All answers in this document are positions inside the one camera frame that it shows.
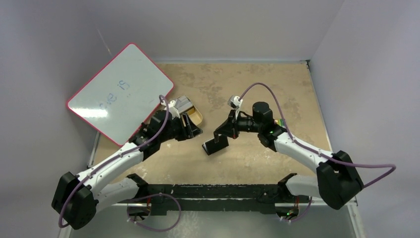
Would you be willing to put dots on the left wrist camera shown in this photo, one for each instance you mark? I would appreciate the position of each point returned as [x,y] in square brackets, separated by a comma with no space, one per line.
[172,107]

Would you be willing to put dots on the white board with pink rim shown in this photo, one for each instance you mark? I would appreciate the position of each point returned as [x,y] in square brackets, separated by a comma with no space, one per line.
[122,95]

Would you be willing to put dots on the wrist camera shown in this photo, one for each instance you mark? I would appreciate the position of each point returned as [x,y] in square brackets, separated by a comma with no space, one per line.
[172,107]
[235,102]

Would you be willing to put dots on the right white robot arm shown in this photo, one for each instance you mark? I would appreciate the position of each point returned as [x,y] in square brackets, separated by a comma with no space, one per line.
[336,180]

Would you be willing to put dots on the pack of coloured markers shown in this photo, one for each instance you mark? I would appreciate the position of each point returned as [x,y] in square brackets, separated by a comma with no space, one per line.
[280,122]

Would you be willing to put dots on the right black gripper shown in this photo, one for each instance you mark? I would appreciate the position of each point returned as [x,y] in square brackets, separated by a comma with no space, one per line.
[232,126]

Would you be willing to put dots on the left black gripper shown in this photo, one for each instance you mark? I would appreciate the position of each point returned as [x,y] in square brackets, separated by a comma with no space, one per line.
[188,131]

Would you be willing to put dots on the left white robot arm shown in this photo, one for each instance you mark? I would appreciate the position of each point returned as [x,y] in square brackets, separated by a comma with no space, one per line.
[77,198]

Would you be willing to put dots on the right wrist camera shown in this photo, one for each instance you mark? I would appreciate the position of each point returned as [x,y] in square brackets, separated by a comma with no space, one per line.
[235,102]

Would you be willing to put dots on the stack of credit cards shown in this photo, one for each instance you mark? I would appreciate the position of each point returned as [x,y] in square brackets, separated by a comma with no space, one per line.
[183,104]

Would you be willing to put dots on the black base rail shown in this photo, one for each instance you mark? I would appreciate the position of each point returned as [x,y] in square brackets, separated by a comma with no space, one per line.
[262,198]

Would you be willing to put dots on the black card holder wallet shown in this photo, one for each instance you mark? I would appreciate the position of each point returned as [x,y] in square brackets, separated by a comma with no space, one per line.
[211,146]

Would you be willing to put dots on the beige oval card tray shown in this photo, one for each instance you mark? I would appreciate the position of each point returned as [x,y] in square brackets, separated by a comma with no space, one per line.
[194,115]

